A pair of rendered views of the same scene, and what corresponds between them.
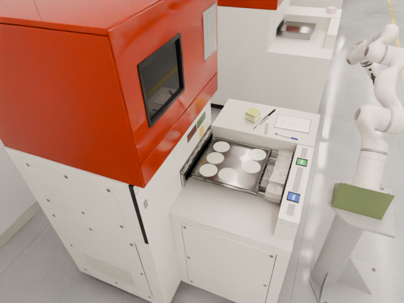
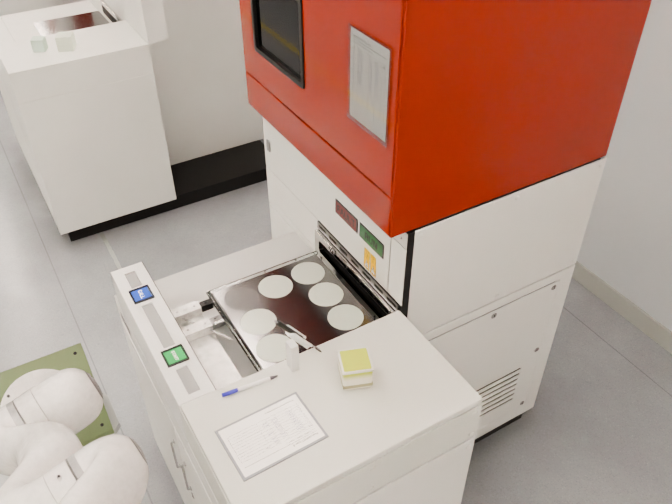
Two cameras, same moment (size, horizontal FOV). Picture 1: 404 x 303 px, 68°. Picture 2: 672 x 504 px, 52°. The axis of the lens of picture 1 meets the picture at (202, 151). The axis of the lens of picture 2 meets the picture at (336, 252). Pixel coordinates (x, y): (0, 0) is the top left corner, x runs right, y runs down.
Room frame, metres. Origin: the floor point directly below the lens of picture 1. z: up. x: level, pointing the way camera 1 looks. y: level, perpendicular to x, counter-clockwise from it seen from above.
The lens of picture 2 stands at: (2.14, -1.24, 2.25)
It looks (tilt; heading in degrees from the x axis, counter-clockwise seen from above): 40 degrees down; 125
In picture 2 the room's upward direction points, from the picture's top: straight up
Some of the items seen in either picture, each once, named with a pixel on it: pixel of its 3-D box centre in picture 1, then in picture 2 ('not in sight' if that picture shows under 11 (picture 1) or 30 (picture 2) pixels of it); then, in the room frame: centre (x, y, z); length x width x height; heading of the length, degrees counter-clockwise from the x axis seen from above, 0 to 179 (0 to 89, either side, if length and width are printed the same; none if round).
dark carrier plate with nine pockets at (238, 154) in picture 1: (232, 162); (293, 308); (1.24, -0.17, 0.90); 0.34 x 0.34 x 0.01; 66
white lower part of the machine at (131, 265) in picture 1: (144, 213); (405, 316); (1.30, 0.42, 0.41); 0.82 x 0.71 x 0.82; 156
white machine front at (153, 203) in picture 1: (181, 159); (327, 214); (1.16, 0.11, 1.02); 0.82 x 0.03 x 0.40; 156
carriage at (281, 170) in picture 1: (279, 175); (209, 355); (1.15, -0.42, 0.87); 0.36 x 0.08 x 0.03; 156
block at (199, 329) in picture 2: (277, 181); (197, 330); (1.08, -0.39, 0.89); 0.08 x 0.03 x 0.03; 66
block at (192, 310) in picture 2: (273, 192); (186, 312); (1.01, -0.36, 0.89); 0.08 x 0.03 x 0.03; 66
